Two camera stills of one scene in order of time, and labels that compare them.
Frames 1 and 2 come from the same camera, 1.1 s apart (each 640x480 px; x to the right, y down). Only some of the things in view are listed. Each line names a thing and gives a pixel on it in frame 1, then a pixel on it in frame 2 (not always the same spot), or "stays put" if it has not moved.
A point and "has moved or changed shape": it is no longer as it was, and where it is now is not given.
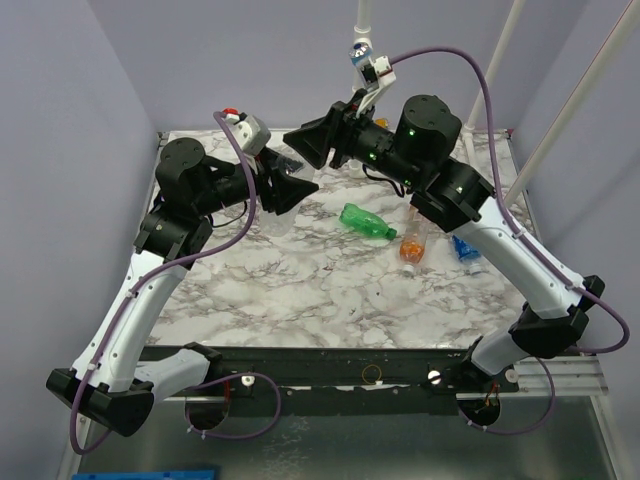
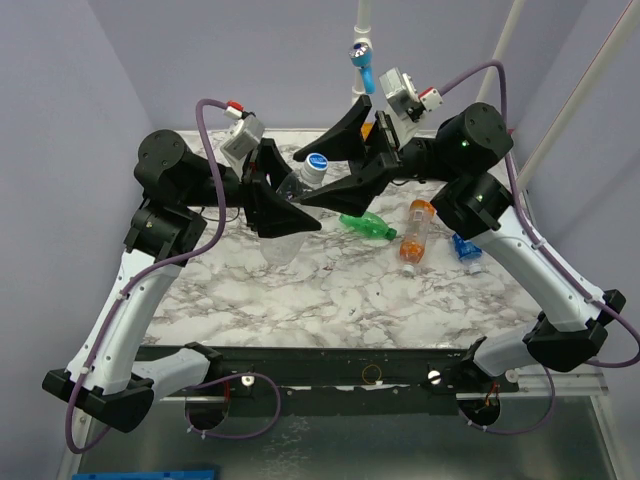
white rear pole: (499, 50) stays put
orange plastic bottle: (412, 240) stays put
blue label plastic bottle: (467, 255) stays put
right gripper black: (338, 134) to (388, 145)
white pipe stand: (362, 31) stays put
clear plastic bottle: (297, 163) has moved or changed shape
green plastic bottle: (365, 222) stays put
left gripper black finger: (288, 191) to (275, 215)
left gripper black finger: (278, 164) stays put
